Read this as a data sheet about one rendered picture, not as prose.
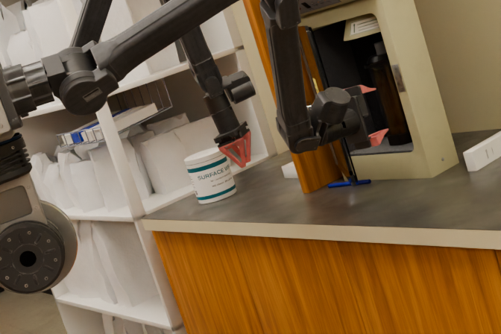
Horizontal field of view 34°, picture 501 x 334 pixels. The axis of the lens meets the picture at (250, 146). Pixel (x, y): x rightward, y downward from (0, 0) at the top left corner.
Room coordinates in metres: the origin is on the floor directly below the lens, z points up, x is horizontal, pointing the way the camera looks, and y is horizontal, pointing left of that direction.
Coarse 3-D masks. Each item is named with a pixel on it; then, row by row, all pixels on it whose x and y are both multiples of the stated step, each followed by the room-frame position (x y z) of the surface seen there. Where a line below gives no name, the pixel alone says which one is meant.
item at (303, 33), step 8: (304, 32) 1.93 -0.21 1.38; (304, 40) 2.01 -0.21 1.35; (304, 48) 2.09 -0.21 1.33; (312, 48) 1.88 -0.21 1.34; (312, 56) 1.91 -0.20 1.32; (312, 64) 1.98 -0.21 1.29; (312, 72) 2.06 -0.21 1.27; (320, 72) 1.88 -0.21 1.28; (312, 80) 2.13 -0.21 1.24; (320, 80) 1.90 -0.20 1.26; (320, 88) 1.97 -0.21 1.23; (336, 144) 1.99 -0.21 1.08; (336, 152) 2.07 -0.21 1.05; (344, 152) 1.88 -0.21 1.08; (336, 160) 2.16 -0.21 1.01; (344, 160) 1.90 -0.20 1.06; (344, 168) 1.97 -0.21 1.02; (352, 176) 1.88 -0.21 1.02; (352, 184) 1.89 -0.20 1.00
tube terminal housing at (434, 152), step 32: (384, 0) 1.94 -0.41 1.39; (384, 32) 1.95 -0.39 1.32; (416, 32) 1.98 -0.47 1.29; (416, 64) 1.96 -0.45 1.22; (416, 96) 1.95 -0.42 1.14; (416, 128) 1.94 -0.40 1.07; (448, 128) 1.99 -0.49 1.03; (352, 160) 2.15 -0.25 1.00; (384, 160) 2.05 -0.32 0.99; (416, 160) 1.96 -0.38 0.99; (448, 160) 1.97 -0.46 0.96
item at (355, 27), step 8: (360, 16) 2.05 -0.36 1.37; (368, 16) 2.04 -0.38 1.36; (352, 24) 2.06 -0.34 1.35; (360, 24) 2.04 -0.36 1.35; (368, 24) 2.03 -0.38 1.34; (376, 24) 2.02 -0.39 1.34; (344, 32) 2.11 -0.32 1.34; (352, 32) 2.06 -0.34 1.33; (360, 32) 2.04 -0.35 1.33; (368, 32) 2.03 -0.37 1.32; (376, 32) 2.02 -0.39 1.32; (344, 40) 2.09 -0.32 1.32
